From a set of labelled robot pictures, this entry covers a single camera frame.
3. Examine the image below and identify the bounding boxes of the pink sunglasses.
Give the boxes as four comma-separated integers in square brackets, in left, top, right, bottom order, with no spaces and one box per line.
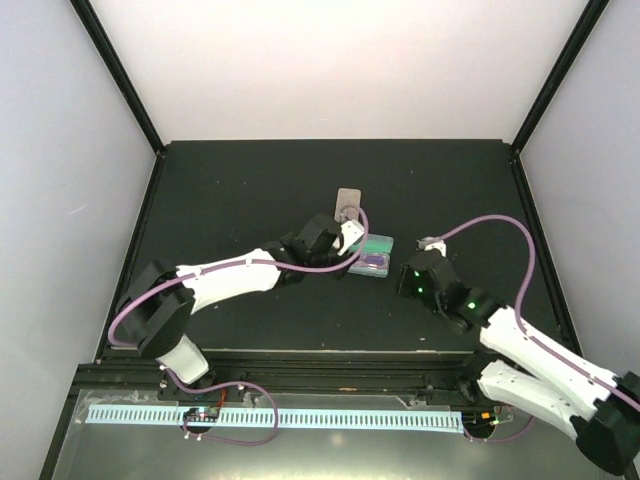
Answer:
[360,253,390,269]

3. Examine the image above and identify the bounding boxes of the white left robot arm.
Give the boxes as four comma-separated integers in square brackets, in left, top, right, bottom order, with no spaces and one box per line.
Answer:
[108,212,369,399]

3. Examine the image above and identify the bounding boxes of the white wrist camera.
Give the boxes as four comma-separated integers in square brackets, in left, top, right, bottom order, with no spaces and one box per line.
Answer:
[333,220,365,257]
[417,237,447,257]

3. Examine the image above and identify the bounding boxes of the black front mounting rail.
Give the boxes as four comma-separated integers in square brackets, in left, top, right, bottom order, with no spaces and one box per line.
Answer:
[70,351,491,404]

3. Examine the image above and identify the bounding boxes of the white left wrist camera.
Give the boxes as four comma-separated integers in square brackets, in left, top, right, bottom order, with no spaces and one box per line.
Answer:
[333,220,365,257]

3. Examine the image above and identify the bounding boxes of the white slotted cable duct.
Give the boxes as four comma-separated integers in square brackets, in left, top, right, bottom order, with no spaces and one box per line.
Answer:
[85,405,464,434]

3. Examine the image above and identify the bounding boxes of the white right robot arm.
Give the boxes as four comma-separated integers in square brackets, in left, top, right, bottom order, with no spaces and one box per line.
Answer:
[397,249,639,476]

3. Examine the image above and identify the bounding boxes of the beige glasses case green lining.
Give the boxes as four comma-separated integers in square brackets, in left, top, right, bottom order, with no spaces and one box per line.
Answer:
[334,188,362,224]

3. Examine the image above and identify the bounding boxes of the blue-grey glasses case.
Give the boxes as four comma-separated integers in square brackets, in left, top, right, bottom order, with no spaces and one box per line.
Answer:
[348,234,394,278]

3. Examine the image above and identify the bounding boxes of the black right frame post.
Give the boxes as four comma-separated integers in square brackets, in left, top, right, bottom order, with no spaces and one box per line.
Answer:
[510,0,612,151]

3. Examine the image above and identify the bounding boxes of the black frame post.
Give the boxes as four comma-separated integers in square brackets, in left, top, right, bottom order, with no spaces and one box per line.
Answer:
[510,0,612,151]
[70,0,165,155]

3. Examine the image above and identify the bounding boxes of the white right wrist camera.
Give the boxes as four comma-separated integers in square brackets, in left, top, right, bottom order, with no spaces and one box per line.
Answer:
[417,237,447,257]

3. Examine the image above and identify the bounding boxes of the black left frame post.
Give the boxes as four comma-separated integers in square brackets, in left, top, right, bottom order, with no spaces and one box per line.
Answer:
[70,0,165,155]

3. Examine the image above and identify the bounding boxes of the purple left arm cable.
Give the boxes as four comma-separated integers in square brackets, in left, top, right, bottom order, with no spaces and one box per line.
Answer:
[107,207,370,446]

